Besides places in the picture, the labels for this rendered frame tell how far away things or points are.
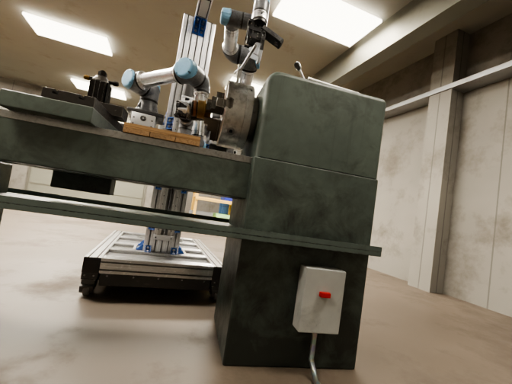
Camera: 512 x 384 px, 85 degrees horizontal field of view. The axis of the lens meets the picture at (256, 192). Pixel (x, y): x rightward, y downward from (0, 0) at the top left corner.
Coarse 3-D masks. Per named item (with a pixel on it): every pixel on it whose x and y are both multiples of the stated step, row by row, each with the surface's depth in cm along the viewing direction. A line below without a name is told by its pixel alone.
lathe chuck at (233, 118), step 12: (228, 84) 129; (240, 84) 130; (228, 96) 123; (240, 96) 124; (228, 108) 123; (240, 108) 124; (228, 120) 124; (240, 120) 125; (240, 132) 127; (216, 144) 141; (228, 144) 134
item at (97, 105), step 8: (48, 88) 104; (40, 96) 103; (48, 96) 104; (56, 96) 104; (64, 96) 105; (72, 96) 105; (80, 96) 106; (88, 96) 107; (88, 104) 106; (96, 104) 109; (104, 112) 119; (112, 120) 131; (120, 128) 146
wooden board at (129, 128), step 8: (128, 128) 111; (136, 128) 112; (144, 128) 112; (152, 128) 113; (152, 136) 113; (160, 136) 114; (168, 136) 114; (176, 136) 115; (184, 136) 116; (192, 136) 116; (192, 144) 116
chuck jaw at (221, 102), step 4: (212, 100) 128; (216, 100) 124; (220, 100) 124; (224, 100) 124; (228, 100) 123; (232, 100) 124; (208, 104) 130; (212, 104) 128; (216, 104) 123; (220, 104) 124; (224, 104) 124; (228, 104) 123; (208, 108) 130; (212, 108) 128; (216, 108) 127; (220, 108) 126; (224, 108) 126; (212, 112) 132; (216, 112) 132; (220, 112) 131
